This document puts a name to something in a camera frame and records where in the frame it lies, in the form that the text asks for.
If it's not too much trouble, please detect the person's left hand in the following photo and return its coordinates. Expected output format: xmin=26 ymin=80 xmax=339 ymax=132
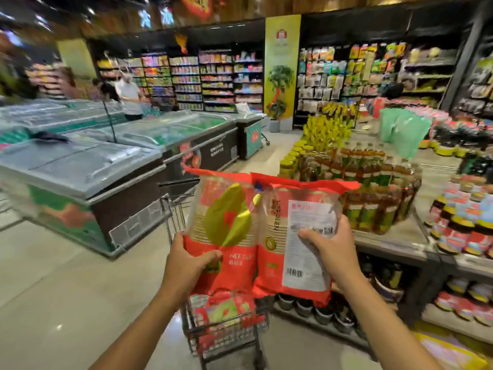
xmin=161 ymin=232 xmax=223 ymax=302

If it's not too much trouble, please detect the person's right hand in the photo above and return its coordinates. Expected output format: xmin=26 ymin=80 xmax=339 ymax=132
xmin=298 ymin=215 xmax=367 ymax=294

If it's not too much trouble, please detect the red cup packet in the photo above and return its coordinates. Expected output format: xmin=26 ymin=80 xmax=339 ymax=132
xmin=250 ymin=172 xmax=361 ymax=308
xmin=183 ymin=168 xmax=266 ymax=297

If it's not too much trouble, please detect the person's right forearm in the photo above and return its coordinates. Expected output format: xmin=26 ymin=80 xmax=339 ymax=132
xmin=333 ymin=273 xmax=443 ymax=370

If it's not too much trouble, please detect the person's left forearm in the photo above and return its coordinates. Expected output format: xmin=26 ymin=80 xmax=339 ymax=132
xmin=89 ymin=283 xmax=187 ymax=370

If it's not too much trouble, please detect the red packet with green print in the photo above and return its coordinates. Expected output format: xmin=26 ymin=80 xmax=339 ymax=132
xmin=192 ymin=291 xmax=267 ymax=330

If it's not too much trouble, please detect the row of dark jars below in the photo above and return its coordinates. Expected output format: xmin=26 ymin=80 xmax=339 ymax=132
xmin=276 ymin=291 xmax=368 ymax=340

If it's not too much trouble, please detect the group of green-label jars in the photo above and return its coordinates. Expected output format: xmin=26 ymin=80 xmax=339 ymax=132
xmin=278 ymin=144 xmax=423 ymax=236

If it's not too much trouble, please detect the metal shopping cart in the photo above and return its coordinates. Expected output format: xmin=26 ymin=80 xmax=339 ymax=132
xmin=158 ymin=177 xmax=275 ymax=370

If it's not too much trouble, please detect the grey display stand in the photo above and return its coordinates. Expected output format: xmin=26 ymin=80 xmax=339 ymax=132
xmin=273 ymin=127 xmax=493 ymax=360

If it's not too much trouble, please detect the group of yellow bottles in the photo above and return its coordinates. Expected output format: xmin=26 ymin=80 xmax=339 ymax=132
xmin=301 ymin=102 xmax=359 ymax=151

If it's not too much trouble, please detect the small chest freezer, teal front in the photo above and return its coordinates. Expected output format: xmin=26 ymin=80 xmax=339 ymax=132
xmin=231 ymin=111 xmax=267 ymax=160

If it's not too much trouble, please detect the chest freezer with dark front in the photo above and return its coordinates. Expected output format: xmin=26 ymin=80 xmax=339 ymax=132
xmin=63 ymin=111 xmax=240 ymax=181

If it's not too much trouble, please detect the pile of green bags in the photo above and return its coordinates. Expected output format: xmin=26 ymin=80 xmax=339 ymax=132
xmin=378 ymin=108 xmax=433 ymax=160

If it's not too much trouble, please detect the chest freezer with green front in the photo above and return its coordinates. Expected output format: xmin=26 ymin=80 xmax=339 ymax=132
xmin=0 ymin=138 xmax=170 ymax=259

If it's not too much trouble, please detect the row of red-wrapped jars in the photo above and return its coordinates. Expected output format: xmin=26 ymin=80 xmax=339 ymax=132
xmin=434 ymin=276 xmax=493 ymax=328

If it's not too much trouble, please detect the group of dark jars, yellow bases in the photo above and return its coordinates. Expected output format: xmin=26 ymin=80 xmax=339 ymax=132
xmin=419 ymin=122 xmax=493 ymax=158

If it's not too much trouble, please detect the shelving with colourful packaged goods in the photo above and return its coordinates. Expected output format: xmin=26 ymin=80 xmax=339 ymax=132
xmin=96 ymin=50 xmax=265 ymax=114

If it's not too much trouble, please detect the yellow package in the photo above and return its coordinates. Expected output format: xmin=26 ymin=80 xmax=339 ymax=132
xmin=413 ymin=330 xmax=490 ymax=370

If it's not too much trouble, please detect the yellow standing banner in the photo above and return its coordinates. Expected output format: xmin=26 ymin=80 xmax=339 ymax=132
xmin=263 ymin=14 xmax=302 ymax=131

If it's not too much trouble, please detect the dark shelving with boxed goods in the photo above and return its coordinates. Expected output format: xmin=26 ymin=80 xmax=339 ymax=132
xmin=400 ymin=45 xmax=459 ymax=97

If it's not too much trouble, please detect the long row of chest freezers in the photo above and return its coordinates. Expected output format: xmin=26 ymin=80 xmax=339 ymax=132
xmin=0 ymin=98 xmax=128 ymax=145

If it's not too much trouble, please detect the wall of hanging snack packets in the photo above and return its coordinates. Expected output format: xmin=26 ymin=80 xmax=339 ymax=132
xmin=296 ymin=42 xmax=407 ymax=114

